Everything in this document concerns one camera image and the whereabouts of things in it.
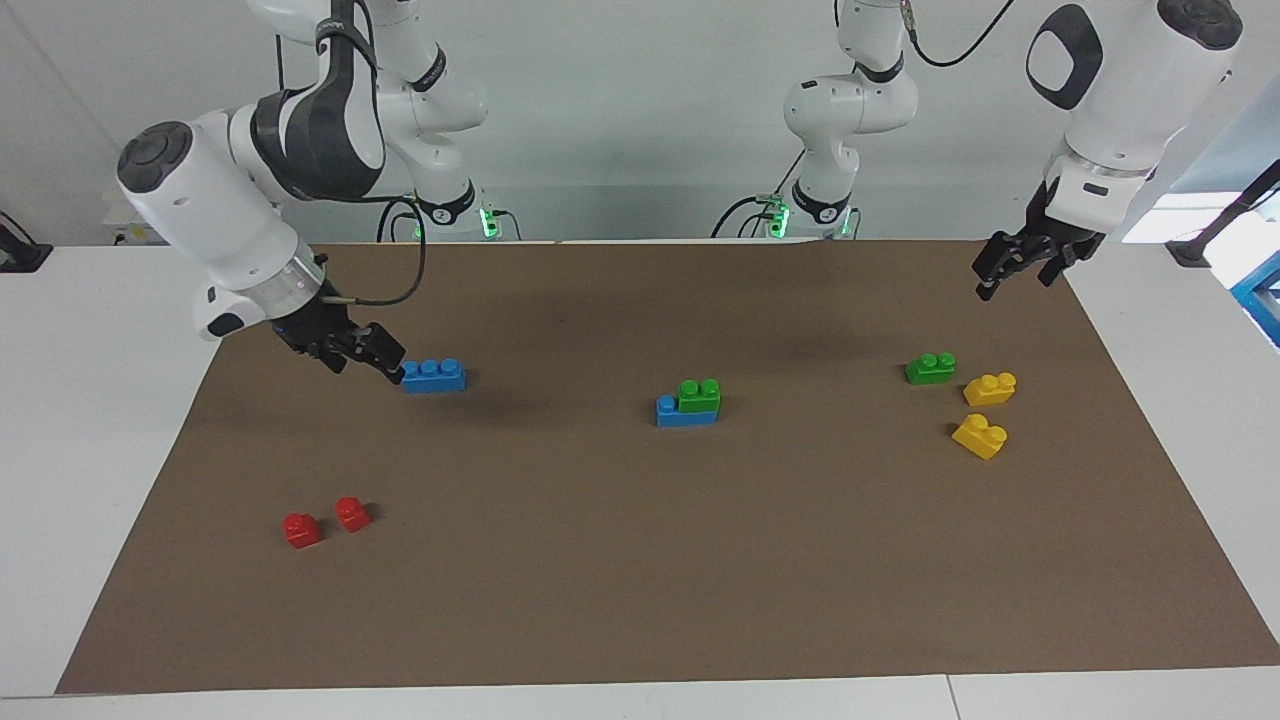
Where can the white power strip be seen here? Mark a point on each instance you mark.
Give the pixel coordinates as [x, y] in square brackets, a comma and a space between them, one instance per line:
[125, 235]

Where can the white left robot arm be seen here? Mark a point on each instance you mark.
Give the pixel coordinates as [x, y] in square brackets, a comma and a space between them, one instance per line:
[1130, 80]

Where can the green two-stud toy brick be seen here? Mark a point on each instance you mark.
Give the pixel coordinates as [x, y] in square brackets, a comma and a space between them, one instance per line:
[930, 369]
[700, 396]

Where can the blue three-stud toy brick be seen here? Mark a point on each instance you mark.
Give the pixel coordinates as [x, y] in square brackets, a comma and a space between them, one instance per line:
[435, 376]
[685, 419]

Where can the yellow two-stud toy brick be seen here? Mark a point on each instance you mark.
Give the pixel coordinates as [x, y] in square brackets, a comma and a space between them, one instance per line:
[980, 437]
[990, 389]

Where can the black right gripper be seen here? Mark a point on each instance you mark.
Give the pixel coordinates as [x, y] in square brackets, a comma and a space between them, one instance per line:
[315, 328]

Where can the red one-stud toy brick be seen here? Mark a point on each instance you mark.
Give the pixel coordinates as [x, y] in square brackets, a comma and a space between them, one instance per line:
[352, 514]
[301, 531]

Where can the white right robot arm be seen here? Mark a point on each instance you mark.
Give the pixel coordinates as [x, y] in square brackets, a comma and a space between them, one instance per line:
[200, 210]

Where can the brown paper table mat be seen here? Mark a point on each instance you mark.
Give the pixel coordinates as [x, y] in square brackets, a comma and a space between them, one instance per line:
[640, 560]

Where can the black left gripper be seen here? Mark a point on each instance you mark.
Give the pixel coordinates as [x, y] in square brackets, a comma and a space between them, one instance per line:
[1050, 240]

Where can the black clamp stand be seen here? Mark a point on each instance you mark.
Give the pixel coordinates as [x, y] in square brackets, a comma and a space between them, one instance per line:
[20, 250]
[1215, 225]

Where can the blue metal frame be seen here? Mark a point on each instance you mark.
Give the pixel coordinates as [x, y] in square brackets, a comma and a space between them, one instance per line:
[1262, 295]

